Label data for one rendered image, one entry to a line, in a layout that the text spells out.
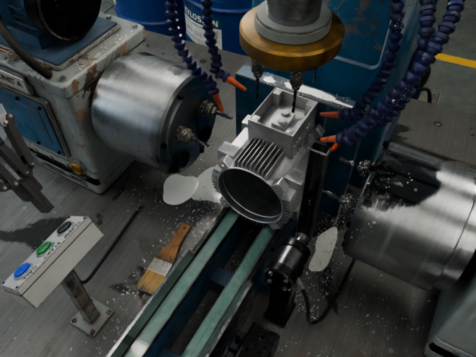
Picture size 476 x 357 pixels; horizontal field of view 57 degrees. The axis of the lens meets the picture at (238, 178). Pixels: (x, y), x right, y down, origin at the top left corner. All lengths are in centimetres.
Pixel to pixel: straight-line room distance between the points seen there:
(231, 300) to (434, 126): 89
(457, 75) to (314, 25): 255
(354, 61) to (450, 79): 221
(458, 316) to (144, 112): 72
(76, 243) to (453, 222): 64
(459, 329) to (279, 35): 61
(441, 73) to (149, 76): 250
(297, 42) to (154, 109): 35
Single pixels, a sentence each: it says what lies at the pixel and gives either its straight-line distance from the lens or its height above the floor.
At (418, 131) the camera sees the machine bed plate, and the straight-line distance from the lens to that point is 147.
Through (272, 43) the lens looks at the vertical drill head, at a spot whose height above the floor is 133.
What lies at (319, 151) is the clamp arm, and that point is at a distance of 69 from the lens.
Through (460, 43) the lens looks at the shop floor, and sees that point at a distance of 360.
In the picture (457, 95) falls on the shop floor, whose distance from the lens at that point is 308.
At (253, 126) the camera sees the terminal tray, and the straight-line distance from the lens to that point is 89.
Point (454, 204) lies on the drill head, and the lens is 81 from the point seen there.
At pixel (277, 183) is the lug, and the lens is 84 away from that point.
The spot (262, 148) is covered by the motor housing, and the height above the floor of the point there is 110.
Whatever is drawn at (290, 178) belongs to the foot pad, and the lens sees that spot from 87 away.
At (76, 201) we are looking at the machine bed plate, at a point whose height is 80.
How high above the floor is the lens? 173
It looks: 49 degrees down
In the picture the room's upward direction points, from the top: 1 degrees counter-clockwise
